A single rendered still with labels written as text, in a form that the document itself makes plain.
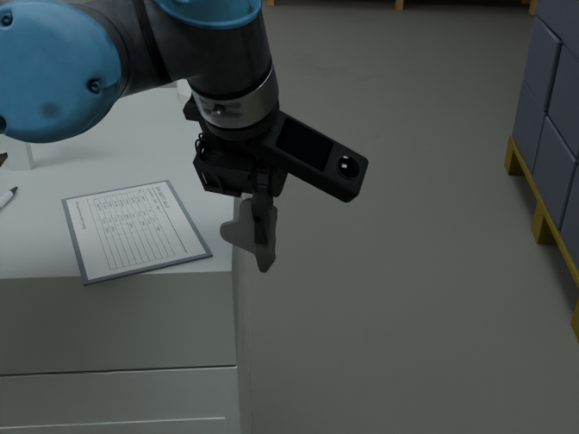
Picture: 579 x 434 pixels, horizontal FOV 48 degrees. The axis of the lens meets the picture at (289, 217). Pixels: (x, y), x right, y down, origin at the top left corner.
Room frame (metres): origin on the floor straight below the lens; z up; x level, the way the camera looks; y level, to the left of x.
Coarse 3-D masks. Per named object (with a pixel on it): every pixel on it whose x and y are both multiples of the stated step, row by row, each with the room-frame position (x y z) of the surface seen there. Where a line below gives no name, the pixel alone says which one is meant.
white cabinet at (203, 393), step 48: (240, 288) 0.88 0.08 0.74; (240, 336) 0.77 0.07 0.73; (0, 384) 0.60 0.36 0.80; (48, 384) 0.60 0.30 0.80; (96, 384) 0.60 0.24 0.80; (144, 384) 0.61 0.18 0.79; (192, 384) 0.61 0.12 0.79; (240, 384) 0.68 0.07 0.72; (0, 432) 0.59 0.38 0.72; (48, 432) 0.60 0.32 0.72; (96, 432) 0.60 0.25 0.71; (144, 432) 0.60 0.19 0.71; (192, 432) 0.61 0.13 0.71; (240, 432) 0.61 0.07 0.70
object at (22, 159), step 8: (8, 144) 0.87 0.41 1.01; (16, 144) 0.87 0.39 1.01; (24, 144) 0.87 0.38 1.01; (8, 152) 0.87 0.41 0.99; (16, 152) 0.87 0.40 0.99; (24, 152) 0.87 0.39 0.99; (16, 160) 0.87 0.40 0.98; (24, 160) 0.87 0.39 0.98; (32, 160) 0.88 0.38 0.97; (16, 168) 0.87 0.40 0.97; (24, 168) 0.87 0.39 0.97
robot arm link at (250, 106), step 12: (264, 84) 0.53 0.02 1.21; (276, 84) 0.55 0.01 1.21; (252, 96) 0.52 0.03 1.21; (264, 96) 0.53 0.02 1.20; (276, 96) 0.55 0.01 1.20; (204, 108) 0.53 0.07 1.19; (216, 108) 0.52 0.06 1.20; (228, 108) 0.52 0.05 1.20; (240, 108) 0.52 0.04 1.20; (252, 108) 0.53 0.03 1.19; (264, 108) 0.54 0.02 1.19; (216, 120) 0.53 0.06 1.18; (228, 120) 0.53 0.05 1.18; (240, 120) 0.53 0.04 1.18; (252, 120) 0.53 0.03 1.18
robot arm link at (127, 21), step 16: (96, 0) 0.51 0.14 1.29; (112, 0) 0.50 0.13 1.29; (128, 0) 0.50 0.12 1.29; (112, 16) 0.47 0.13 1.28; (128, 16) 0.48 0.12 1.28; (144, 16) 0.48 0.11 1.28; (128, 32) 0.48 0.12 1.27; (144, 32) 0.48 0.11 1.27; (128, 48) 0.44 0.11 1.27; (144, 48) 0.48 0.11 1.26; (144, 64) 0.48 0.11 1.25; (160, 64) 0.48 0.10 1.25; (128, 80) 0.44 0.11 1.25; (144, 80) 0.48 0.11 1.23; (160, 80) 0.49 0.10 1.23
